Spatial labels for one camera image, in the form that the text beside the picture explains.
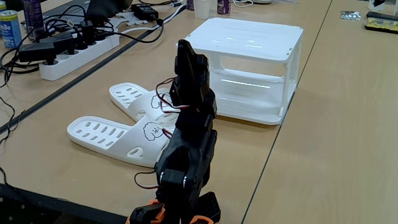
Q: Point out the dark laptop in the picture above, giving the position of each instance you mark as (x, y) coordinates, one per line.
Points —
(105, 9)

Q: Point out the white box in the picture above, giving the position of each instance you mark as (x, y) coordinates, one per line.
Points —
(384, 6)

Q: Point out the white two-tier shoe rack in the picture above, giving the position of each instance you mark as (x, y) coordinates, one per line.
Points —
(248, 37)

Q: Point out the white slipper with dog print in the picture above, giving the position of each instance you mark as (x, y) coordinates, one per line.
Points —
(127, 93)
(102, 137)

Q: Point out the white paper cup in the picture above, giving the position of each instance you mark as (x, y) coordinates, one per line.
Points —
(202, 9)

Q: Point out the white power strip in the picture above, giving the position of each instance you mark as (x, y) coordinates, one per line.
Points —
(77, 59)

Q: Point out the black plug-in power adapter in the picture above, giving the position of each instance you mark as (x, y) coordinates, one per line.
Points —
(37, 51)
(60, 42)

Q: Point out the black power brick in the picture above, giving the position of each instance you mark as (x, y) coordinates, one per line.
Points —
(143, 12)

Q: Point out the blue drink can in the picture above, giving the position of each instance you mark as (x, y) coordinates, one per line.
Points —
(10, 29)

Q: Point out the black and yellow box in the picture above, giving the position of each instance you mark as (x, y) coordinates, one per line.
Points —
(381, 22)

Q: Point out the tall purple drink can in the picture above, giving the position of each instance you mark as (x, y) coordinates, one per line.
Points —
(33, 17)

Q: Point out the white printed bracket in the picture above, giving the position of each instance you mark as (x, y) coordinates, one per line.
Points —
(115, 22)
(132, 19)

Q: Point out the white flat device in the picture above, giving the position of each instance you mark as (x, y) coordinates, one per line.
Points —
(262, 1)

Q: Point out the black mains plug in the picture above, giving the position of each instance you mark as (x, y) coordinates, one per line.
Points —
(88, 31)

